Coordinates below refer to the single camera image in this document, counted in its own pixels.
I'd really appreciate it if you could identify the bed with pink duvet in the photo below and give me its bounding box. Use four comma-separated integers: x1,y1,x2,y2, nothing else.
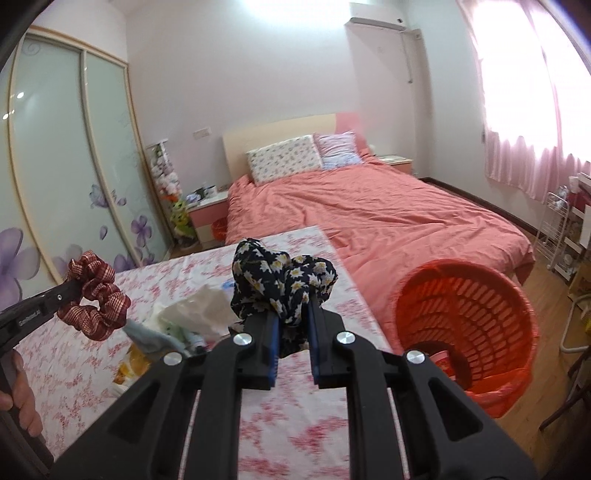
224,154,535,357

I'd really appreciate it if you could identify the red plastic basket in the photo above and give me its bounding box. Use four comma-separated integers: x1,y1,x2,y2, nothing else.
394,258,539,419

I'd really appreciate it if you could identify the beige wooden headboard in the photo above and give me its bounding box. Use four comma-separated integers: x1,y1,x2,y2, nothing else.
222,112,371,182

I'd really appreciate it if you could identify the pink packet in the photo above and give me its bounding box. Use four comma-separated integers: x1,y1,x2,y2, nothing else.
427,351,461,382

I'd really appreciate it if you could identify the red plastic bag liner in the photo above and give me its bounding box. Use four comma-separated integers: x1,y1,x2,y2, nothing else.
462,367,533,419

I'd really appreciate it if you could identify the red plaid scrunchie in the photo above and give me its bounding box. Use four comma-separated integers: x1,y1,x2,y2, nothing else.
57,250,133,342

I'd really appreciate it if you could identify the pink curtain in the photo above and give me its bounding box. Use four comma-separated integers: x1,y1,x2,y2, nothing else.
455,0,591,205

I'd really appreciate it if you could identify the red box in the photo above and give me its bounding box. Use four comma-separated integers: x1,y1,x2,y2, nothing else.
565,172,591,209

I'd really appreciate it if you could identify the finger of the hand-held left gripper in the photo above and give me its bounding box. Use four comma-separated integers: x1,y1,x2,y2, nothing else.
44,278,88,311

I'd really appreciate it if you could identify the person's left hand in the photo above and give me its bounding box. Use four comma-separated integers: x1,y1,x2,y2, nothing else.
0,350,45,437

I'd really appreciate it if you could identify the black floral scrunchie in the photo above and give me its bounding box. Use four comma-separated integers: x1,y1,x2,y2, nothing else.
229,237,339,359

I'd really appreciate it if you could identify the pink striped pillow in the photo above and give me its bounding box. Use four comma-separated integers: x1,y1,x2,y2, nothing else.
313,131,363,171

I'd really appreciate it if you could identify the white metal chair frame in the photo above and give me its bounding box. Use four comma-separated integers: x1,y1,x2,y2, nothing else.
558,290,591,354

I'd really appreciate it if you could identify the dark wooden chair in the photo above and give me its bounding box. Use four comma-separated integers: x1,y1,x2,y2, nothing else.
539,342,591,431

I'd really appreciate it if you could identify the white pipe cover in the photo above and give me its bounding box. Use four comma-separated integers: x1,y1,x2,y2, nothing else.
401,30,422,85

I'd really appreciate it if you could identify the pink floral tablecloth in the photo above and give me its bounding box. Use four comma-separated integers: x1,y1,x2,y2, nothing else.
13,225,413,480

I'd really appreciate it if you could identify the white plastic bag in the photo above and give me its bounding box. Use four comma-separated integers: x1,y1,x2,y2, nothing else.
156,283,237,343

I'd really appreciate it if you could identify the white air conditioner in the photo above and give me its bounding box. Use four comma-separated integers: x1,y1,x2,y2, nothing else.
349,2,407,32

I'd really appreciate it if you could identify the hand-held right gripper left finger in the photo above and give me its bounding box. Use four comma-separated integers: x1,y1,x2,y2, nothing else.
51,315,280,480

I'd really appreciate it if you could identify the white floral pillow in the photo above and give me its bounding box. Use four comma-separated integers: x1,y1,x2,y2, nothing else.
246,136,324,187

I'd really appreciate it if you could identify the white wire rack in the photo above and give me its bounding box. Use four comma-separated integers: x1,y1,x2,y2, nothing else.
534,191,583,278

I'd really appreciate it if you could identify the glass sliding door wardrobe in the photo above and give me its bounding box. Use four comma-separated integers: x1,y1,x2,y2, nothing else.
0,25,172,288

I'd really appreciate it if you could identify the pink white nightstand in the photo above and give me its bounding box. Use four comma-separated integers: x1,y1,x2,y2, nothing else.
378,154,414,175
187,189,230,244

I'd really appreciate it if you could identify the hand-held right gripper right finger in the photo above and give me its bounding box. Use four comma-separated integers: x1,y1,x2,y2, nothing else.
307,300,539,480

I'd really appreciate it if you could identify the yellow snack packet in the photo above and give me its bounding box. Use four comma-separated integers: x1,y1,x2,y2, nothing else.
113,344,154,387

